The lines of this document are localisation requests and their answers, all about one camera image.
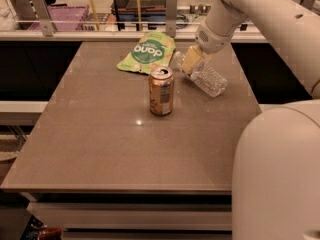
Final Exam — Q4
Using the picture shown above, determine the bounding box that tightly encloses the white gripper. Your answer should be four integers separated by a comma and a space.
182, 20, 231, 75

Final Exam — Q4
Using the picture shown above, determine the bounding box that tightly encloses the clear plastic water bottle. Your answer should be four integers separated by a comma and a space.
173, 51, 228, 98

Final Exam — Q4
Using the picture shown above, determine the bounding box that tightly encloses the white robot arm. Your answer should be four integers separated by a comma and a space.
183, 0, 320, 240

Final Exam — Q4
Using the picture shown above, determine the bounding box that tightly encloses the green snack bag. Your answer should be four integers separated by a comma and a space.
117, 31, 176, 75

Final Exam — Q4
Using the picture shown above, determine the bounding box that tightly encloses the orange soda can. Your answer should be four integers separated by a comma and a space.
149, 66, 174, 116

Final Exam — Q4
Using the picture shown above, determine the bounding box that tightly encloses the purple plastic crate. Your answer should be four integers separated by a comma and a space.
27, 4, 91, 32

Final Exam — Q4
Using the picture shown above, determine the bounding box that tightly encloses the metal railing post centre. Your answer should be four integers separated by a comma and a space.
166, 0, 177, 38

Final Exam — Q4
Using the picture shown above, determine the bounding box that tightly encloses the metal railing post left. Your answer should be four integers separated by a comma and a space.
31, 0, 55, 37

